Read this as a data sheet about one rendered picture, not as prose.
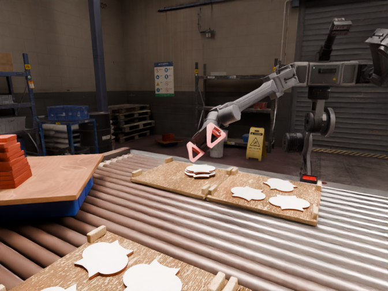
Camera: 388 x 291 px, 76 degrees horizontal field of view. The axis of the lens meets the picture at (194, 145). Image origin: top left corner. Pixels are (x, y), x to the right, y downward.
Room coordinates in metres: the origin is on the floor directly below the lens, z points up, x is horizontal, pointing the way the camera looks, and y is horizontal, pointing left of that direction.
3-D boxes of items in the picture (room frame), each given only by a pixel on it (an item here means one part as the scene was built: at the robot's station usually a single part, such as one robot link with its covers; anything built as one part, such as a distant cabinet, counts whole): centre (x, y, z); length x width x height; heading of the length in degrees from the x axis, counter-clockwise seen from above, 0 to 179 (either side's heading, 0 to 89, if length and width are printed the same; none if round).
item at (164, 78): (6.89, 0.81, 1.55); 0.61 x 0.02 x 0.91; 63
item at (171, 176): (1.19, 0.05, 0.93); 0.41 x 0.35 x 0.02; 60
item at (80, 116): (3.97, 2.01, 0.96); 0.50 x 0.38 x 0.21; 78
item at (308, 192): (0.99, -0.32, 0.93); 0.41 x 0.35 x 0.02; 61
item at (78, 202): (0.92, 0.60, 0.97); 0.31 x 0.31 x 0.10; 10
